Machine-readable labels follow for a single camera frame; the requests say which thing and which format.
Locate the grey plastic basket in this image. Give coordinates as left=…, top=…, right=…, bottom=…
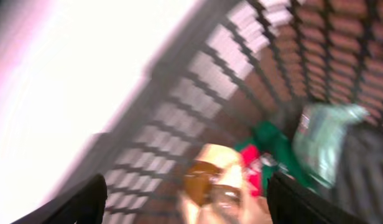
left=60, top=0, right=383, bottom=223

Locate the green Nescafe coffee bag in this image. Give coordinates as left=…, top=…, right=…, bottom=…
left=234, top=121, right=315, bottom=197

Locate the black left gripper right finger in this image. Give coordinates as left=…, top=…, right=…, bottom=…
left=267, top=172, right=365, bottom=224

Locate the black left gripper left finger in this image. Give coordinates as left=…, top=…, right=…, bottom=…
left=13, top=174, right=108, bottom=224

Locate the light teal small packet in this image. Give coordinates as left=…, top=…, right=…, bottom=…
left=292, top=103, right=369, bottom=188

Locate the beige Pantree snack bag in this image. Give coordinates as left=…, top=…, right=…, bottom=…
left=178, top=144, right=273, bottom=224

